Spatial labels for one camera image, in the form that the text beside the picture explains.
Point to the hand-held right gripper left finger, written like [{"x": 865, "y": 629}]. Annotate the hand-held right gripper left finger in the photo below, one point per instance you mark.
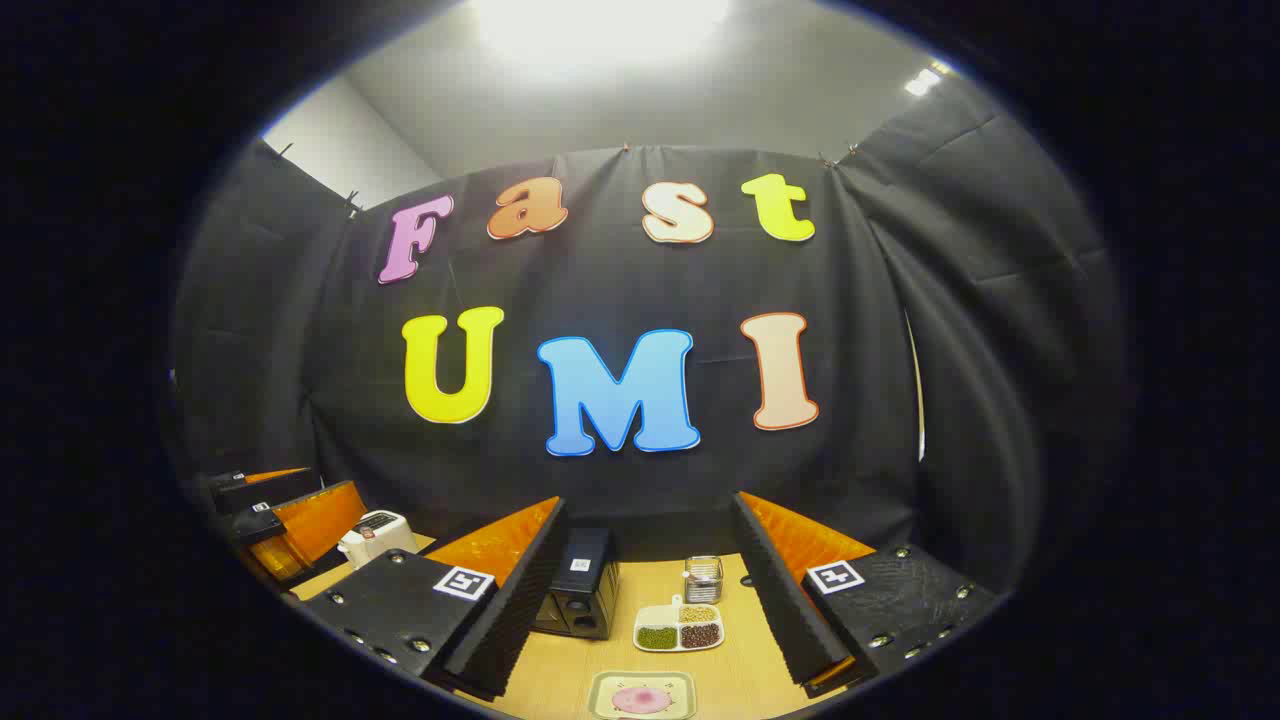
[{"x": 515, "y": 620}]

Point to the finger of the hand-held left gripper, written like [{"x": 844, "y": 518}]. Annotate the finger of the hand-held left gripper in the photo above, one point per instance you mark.
[
  {"x": 260, "y": 492},
  {"x": 262, "y": 524}
]

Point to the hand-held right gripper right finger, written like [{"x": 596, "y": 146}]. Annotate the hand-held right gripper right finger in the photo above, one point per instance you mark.
[{"x": 785, "y": 610}]

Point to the black electric oven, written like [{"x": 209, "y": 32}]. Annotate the black electric oven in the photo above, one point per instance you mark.
[{"x": 585, "y": 580}]

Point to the cream square plate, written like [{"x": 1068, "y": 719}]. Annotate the cream square plate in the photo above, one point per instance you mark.
[{"x": 600, "y": 700}]

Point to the pink ham slice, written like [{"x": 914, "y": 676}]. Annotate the pink ham slice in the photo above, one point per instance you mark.
[{"x": 642, "y": 700}]

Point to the pile of soybeans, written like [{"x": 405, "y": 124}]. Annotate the pile of soybeans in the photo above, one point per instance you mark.
[{"x": 698, "y": 614}]

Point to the pile of red beans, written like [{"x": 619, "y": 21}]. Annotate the pile of red beans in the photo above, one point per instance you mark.
[{"x": 700, "y": 635}]

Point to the white divided tray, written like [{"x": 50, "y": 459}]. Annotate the white divided tray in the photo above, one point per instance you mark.
[{"x": 678, "y": 625}]

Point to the white toaster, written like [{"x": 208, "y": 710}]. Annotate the white toaster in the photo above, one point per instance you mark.
[{"x": 378, "y": 535}]

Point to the pile of white rice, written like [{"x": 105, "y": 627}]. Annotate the pile of white rice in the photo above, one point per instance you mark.
[{"x": 663, "y": 615}]

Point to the pile of green mung beans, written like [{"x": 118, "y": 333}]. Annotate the pile of green mung beans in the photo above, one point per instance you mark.
[{"x": 657, "y": 637}]

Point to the black backdrop cloth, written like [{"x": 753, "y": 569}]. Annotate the black backdrop cloth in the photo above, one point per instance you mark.
[{"x": 620, "y": 280}]

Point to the small ceiling light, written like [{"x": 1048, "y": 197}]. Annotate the small ceiling light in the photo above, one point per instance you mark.
[{"x": 922, "y": 82}]

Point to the large ceiling light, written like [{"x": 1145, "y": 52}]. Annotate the large ceiling light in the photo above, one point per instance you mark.
[{"x": 600, "y": 25}]

